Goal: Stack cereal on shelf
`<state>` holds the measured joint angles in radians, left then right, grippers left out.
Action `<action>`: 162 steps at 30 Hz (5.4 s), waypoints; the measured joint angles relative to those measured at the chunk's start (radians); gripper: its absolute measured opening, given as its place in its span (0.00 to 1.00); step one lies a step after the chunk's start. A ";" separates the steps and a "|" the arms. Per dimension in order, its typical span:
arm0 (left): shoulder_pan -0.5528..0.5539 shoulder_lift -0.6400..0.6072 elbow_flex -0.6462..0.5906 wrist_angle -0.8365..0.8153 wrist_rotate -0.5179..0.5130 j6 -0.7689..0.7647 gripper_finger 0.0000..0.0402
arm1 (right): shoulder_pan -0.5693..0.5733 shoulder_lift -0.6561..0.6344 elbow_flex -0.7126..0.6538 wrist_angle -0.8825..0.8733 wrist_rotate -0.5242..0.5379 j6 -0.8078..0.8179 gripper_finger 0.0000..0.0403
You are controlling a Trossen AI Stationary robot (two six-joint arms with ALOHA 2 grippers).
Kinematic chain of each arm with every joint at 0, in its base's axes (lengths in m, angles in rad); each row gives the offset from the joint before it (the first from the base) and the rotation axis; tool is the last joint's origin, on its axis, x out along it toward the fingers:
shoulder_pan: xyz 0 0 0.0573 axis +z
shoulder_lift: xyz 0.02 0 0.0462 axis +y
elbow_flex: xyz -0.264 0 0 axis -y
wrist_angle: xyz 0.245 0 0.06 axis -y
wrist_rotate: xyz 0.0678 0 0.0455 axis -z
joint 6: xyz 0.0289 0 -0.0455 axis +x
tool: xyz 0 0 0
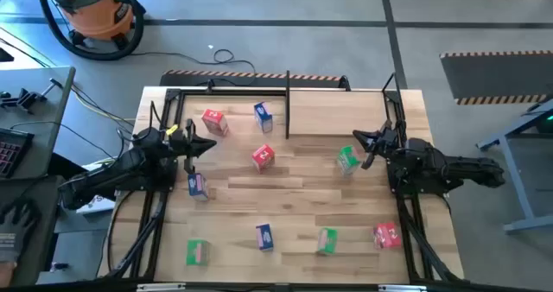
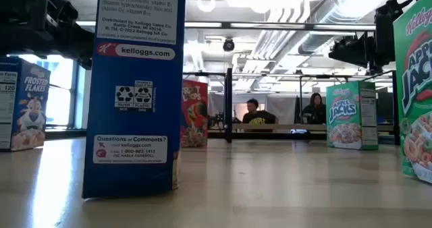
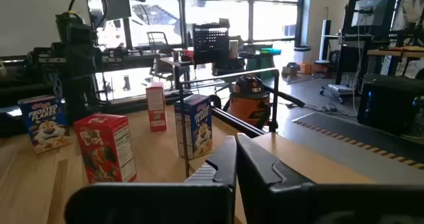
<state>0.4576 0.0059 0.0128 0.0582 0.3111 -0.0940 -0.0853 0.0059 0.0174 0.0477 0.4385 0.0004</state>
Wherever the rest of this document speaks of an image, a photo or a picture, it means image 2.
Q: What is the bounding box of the Froot Loops red cereal box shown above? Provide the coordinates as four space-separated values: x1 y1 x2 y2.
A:
180 79 209 148

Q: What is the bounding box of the Frosted Flakes blue cereal box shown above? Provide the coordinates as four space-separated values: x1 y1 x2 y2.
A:
0 56 51 152
82 0 187 199

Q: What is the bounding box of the bright window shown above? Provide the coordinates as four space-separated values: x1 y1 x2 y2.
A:
16 54 88 130

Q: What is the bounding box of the round ceiling lamp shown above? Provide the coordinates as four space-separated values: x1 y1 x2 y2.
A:
196 0 217 13

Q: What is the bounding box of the black dome camera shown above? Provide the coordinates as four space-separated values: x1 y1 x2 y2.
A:
222 37 236 53

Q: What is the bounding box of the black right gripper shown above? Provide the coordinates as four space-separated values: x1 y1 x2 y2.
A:
329 34 376 67

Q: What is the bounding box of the silver ventilation duct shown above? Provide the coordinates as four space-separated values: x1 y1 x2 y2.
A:
251 0 377 70

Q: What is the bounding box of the black aluminium table frame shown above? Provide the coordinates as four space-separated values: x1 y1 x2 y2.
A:
45 129 401 144

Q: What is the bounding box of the person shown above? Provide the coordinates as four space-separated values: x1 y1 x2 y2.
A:
242 98 278 133
301 92 327 125

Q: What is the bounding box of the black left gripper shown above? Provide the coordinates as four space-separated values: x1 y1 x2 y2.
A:
43 18 95 70

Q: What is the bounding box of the Apple Jacks green cereal box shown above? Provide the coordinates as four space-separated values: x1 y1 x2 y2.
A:
392 0 432 184
325 80 379 151

